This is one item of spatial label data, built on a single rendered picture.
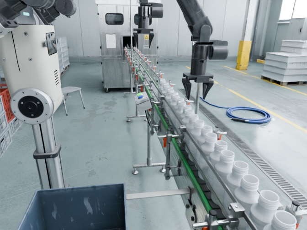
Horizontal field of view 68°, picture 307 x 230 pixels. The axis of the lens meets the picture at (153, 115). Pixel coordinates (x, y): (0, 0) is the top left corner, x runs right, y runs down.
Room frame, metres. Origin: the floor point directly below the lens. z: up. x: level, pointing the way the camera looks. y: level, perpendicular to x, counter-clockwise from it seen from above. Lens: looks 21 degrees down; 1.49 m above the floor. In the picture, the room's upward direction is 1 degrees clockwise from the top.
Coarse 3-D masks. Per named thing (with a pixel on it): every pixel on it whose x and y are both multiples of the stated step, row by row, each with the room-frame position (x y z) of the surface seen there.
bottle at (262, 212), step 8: (264, 192) 0.40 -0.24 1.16; (272, 192) 0.40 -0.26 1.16; (264, 200) 0.38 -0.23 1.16; (272, 200) 0.39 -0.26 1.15; (256, 208) 0.39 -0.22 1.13; (264, 208) 0.37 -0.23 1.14; (272, 208) 0.37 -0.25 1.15; (256, 216) 0.37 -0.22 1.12; (264, 216) 0.37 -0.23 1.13; (272, 216) 0.36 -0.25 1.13; (256, 224) 0.37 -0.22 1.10; (264, 224) 0.36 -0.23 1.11
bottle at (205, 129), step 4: (204, 128) 0.75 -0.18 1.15; (208, 128) 0.75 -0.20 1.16; (204, 132) 0.72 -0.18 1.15; (200, 136) 0.73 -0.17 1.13; (204, 136) 0.72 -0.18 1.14; (200, 140) 0.72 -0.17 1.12; (204, 140) 0.71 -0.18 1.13; (200, 144) 0.71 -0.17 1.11; (196, 148) 0.73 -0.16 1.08; (196, 152) 0.73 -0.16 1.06; (196, 156) 0.73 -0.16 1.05; (196, 160) 0.72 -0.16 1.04
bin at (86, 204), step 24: (48, 192) 0.66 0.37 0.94; (72, 192) 0.67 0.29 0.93; (96, 192) 0.68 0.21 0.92; (120, 192) 0.70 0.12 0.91; (168, 192) 0.68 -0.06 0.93; (24, 216) 0.53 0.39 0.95; (48, 216) 0.65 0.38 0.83; (72, 216) 0.67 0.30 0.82; (96, 216) 0.68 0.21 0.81; (120, 216) 0.70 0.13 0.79
